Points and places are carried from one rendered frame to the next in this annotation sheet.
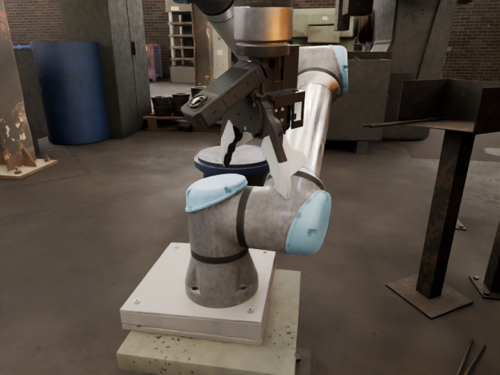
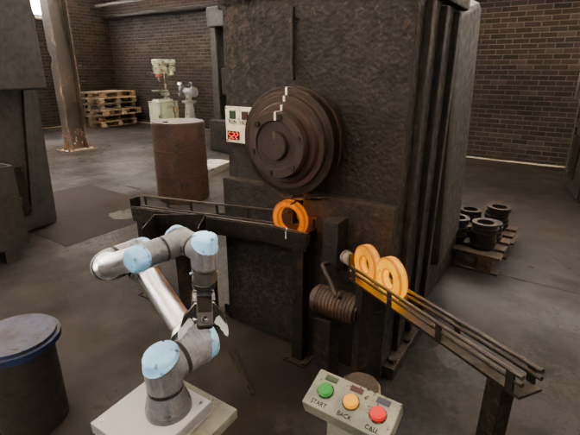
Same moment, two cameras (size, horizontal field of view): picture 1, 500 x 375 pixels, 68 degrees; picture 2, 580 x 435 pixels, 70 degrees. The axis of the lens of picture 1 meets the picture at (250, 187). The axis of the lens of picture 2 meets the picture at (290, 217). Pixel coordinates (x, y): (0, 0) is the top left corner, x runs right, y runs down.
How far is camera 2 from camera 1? 1.10 m
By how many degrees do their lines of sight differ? 62
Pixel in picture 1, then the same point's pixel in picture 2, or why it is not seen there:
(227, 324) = (198, 416)
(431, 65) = (36, 154)
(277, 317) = not seen: hidden behind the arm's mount
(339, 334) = not seen: hidden behind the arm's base
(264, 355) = (218, 414)
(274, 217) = (204, 348)
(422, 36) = (17, 130)
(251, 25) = (211, 280)
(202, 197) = (170, 362)
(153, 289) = not seen: outside the picture
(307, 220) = (216, 340)
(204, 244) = (173, 387)
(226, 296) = (188, 405)
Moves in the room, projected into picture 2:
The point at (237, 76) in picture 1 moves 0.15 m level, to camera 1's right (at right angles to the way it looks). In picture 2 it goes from (209, 300) to (235, 278)
